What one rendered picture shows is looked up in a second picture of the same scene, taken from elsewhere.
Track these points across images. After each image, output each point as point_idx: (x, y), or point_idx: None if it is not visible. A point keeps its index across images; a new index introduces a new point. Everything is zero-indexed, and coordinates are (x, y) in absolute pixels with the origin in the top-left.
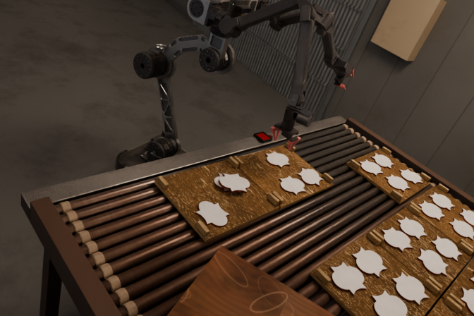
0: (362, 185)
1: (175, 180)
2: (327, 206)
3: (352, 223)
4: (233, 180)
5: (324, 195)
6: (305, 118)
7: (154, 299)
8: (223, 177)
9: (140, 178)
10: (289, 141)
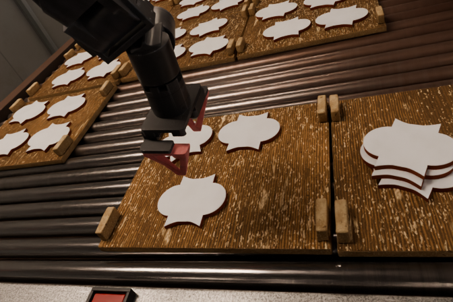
0: (112, 122)
1: None
2: (226, 101)
3: (225, 78)
4: (409, 147)
5: (203, 117)
6: (166, 16)
7: None
8: (437, 163)
9: None
10: (207, 95)
